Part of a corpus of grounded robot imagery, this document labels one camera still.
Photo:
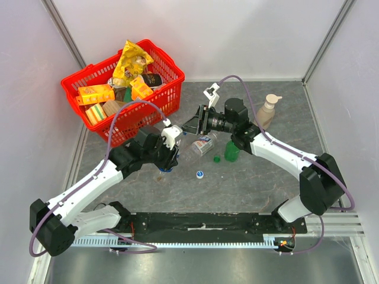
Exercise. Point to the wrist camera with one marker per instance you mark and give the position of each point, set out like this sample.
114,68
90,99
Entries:
171,132
212,95

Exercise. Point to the white blue bottle cap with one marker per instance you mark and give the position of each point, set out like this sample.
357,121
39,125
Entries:
199,174

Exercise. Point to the aluminium frame rail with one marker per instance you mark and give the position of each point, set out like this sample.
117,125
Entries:
336,224

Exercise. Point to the orange snack box right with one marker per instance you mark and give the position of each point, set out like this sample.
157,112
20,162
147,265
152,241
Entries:
139,89

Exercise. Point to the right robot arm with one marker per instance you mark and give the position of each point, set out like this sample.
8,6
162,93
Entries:
321,182

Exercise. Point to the green plastic bottle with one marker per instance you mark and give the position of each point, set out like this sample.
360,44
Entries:
231,152

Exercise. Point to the red plastic shopping basket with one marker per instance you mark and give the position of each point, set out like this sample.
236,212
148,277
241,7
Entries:
137,115

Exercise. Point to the beige pump dispenser bottle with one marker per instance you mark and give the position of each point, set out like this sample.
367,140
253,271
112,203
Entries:
266,113

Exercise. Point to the yellow snack bag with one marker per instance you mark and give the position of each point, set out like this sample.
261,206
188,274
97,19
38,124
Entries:
132,62

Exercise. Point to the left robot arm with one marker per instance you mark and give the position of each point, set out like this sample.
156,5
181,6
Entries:
57,223

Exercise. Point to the green bottle cap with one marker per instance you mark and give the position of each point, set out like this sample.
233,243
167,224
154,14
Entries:
217,159

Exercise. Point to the striped sponge block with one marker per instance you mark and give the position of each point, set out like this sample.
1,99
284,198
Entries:
95,114

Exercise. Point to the blue cap drink bottle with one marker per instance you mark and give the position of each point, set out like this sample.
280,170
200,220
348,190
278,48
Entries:
178,142

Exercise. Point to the orange snack box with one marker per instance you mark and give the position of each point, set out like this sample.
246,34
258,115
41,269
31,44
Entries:
139,89
95,94

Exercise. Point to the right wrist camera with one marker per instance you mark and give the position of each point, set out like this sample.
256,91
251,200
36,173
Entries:
212,95

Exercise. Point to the orange snack box left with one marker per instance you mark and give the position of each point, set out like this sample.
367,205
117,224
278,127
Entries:
95,94

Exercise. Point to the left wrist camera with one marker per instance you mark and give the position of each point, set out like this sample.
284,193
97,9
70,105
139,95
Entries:
171,132

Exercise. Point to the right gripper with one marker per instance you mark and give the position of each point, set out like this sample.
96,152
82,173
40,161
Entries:
202,120

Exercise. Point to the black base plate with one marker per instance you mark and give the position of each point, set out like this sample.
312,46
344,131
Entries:
202,228

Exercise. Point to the brown wooden block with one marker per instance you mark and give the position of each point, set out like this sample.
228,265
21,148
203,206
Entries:
111,107

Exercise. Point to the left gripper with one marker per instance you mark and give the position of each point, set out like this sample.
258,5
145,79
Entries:
170,160

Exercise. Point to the white cable duct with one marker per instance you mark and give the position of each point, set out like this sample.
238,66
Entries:
109,240

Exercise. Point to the dark round can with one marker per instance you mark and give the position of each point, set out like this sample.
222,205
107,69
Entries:
152,80

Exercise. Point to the clear Pocari Sweat bottle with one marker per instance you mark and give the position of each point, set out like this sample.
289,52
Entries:
191,150

